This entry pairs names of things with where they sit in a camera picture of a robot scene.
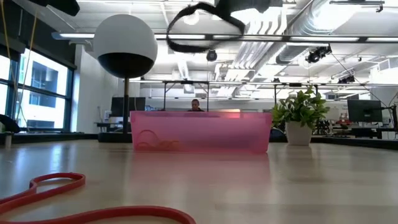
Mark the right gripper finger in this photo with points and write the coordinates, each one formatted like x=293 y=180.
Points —
x=252 y=3
x=230 y=7

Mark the wide black rubber band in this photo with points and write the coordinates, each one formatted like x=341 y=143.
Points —
x=186 y=48

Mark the pink translucent plastic bin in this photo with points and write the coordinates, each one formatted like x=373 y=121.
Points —
x=202 y=133

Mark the thin red rubber band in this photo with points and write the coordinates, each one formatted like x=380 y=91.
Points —
x=124 y=210

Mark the long ceiling light bar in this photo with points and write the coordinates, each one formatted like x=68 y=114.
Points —
x=280 y=37

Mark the white globe table lamp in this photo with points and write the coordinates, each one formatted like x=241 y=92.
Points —
x=124 y=37

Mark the black ceiling spotlight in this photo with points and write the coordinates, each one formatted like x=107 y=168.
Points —
x=346 y=80
x=315 y=55

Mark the person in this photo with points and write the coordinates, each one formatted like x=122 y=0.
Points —
x=195 y=104

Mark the black computer monitor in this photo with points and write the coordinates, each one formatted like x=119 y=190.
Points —
x=136 y=105
x=363 y=110

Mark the black curved chair back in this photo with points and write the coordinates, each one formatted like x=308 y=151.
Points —
x=9 y=123

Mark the green plant in white pot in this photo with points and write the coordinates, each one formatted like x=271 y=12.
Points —
x=298 y=133

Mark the black ceiling dome camera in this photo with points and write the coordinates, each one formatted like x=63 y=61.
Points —
x=211 y=56

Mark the silver ceiling duct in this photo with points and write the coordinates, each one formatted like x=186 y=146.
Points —
x=311 y=21

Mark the black metal rig frame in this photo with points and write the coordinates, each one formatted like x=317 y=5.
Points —
x=295 y=84
x=186 y=82

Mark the black aluminium table frame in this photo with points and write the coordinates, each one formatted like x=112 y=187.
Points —
x=46 y=138

